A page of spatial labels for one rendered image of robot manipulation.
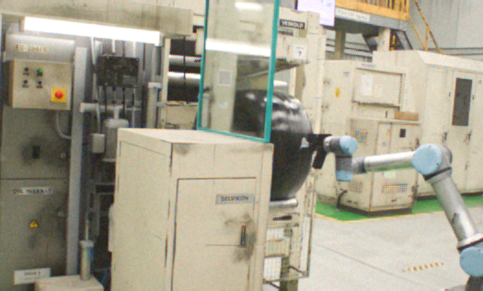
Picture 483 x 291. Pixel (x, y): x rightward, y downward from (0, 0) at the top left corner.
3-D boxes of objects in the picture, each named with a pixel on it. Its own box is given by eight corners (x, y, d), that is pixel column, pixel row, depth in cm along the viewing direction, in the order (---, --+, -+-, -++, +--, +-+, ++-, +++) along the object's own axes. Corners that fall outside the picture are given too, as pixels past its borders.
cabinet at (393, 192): (369, 218, 718) (378, 119, 708) (337, 209, 766) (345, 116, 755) (415, 213, 770) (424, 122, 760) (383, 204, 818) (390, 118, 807)
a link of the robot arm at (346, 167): (360, 180, 251) (359, 155, 251) (348, 181, 243) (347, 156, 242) (344, 179, 256) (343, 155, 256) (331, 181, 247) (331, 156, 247)
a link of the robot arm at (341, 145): (345, 156, 241) (345, 135, 241) (328, 156, 250) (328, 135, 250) (359, 155, 245) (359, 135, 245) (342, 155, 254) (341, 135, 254)
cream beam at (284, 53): (215, 53, 297) (218, 26, 296) (194, 55, 318) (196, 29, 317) (309, 64, 328) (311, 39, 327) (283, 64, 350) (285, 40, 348)
